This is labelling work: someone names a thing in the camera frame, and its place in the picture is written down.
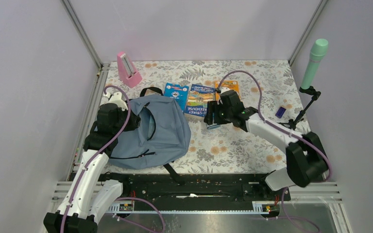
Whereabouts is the blue round package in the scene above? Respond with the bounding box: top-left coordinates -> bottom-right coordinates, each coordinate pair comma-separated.
164,83 -> 189,112

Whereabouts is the floral tablecloth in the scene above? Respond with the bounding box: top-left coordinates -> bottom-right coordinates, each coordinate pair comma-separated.
85,60 -> 325,175

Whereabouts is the orange book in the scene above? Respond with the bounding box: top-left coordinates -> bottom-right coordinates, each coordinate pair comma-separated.
214,80 -> 240,101

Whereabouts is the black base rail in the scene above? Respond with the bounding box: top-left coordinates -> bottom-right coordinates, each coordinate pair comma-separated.
97,172 -> 291,212

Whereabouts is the pink metronome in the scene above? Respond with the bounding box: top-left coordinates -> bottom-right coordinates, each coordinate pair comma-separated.
117,52 -> 142,88

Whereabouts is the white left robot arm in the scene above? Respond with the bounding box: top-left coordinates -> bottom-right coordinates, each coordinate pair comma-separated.
43,101 -> 140,233

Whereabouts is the blue student backpack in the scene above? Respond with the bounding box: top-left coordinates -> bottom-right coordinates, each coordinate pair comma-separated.
108,87 -> 191,185

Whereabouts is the black tripod stand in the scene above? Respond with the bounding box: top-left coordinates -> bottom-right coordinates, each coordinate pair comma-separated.
276,86 -> 322,131

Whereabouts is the purple toy brick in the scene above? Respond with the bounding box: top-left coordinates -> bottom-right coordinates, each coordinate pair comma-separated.
275,106 -> 287,118

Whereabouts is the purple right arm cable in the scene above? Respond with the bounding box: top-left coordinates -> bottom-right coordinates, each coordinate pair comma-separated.
216,70 -> 333,233

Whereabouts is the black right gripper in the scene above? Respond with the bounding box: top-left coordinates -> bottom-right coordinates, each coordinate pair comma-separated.
203,101 -> 233,125

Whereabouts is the small blue label jar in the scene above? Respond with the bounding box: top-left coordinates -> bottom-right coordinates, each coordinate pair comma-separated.
207,124 -> 220,130

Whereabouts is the blue treehouse book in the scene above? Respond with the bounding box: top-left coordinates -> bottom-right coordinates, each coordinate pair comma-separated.
184,84 -> 215,118

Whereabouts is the mint green microphone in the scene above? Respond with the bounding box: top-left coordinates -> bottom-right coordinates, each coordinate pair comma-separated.
300,38 -> 329,90

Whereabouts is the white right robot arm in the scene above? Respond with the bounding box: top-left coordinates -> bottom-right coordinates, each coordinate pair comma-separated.
204,90 -> 330,200

